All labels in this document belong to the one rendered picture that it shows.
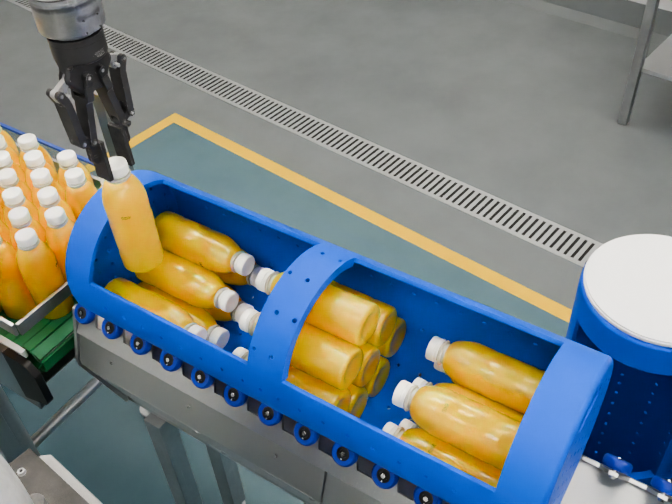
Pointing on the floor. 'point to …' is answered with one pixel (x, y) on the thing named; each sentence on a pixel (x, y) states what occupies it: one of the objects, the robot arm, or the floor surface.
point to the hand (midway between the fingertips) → (111, 152)
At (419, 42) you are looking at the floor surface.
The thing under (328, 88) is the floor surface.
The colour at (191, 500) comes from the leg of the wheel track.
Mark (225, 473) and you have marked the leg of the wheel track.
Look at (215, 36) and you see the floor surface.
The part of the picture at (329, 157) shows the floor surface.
